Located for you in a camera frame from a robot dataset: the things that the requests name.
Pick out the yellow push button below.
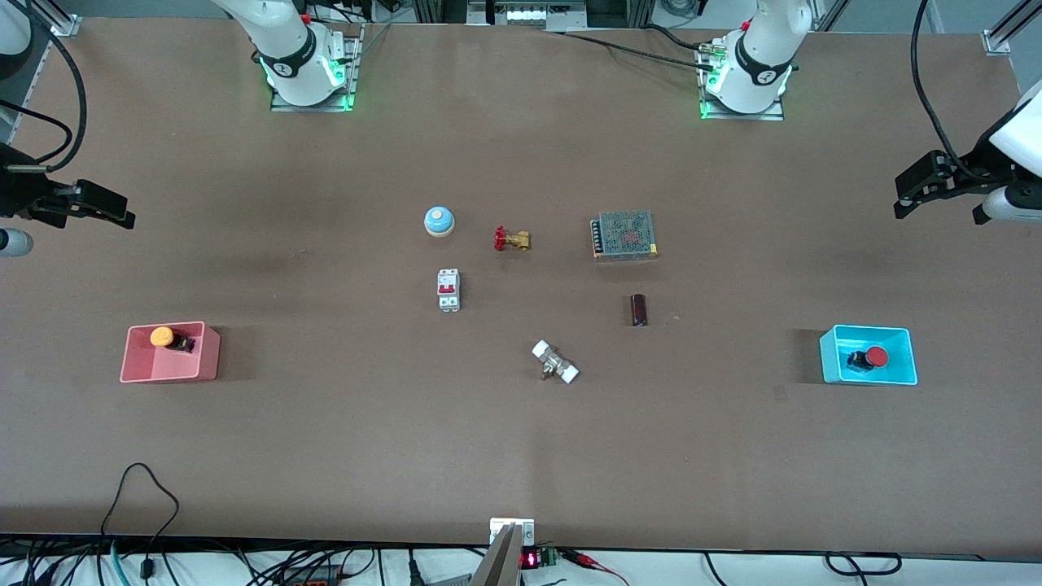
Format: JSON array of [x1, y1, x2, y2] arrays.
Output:
[[150, 326, 199, 355]]

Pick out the red push button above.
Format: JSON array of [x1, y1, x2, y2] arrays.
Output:
[[846, 345, 891, 376]]

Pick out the pink plastic box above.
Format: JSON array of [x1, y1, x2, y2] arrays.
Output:
[[120, 321, 221, 384]]

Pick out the cyan plastic box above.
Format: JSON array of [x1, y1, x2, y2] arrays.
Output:
[[819, 324, 919, 386]]

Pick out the metal mesh power supply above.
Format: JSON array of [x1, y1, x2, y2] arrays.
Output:
[[590, 210, 659, 262]]

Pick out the metal valve white ends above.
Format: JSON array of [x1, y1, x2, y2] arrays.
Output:
[[531, 339, 580, 385]]

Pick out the white lit device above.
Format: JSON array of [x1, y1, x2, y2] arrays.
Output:
[[467, 0, 589, 32]]

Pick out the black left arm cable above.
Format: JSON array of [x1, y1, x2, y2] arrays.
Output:
[[910, 0, 990, 181]]

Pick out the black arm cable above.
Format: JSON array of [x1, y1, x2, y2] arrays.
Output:
[[0, 0, 89, 173], [910, 0, 990, 181]]

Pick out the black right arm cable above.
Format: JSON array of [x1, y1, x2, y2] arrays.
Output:
[[0, 0, 89, 173]]

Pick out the aluminium frame profile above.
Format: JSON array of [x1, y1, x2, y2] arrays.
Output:
[[0, 0, 84, 147], [981, 0, 1042, 56]]

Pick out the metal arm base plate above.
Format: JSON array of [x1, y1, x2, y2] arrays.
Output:
[[270, 24, 364, 113], [698, 45, 786, 122]]

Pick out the black looped cable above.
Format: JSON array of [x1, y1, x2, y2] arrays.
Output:
[[99, 462, 182, 586]]

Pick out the black cable across table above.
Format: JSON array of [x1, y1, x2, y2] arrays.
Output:
[[562, 29, 711, 68]]

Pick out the black coiled cable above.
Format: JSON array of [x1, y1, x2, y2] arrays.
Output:
[[825, 551, 904, 578]]

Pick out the red clip lead cable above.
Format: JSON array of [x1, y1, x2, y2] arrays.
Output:
[[560, 549, 633, 586]]

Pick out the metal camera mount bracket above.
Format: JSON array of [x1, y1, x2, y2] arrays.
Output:
[[471, 518, 536, 586]]

